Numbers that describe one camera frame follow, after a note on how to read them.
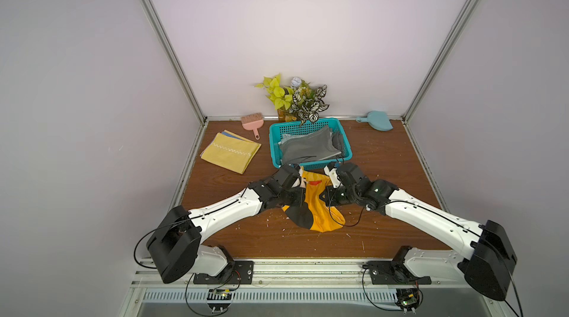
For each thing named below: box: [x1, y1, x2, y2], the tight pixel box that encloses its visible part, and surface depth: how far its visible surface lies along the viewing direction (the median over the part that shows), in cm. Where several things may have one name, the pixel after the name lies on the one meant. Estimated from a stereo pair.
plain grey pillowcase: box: [279, 125, 344, 164], surface depth 105 cm
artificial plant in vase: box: [254, 73, 330, 126], surface depth 97 cm
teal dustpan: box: [355, 110, 394, 132], surface depth 122 cm
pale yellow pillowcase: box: [200, 129, 262, 175], surface depth 108 cm
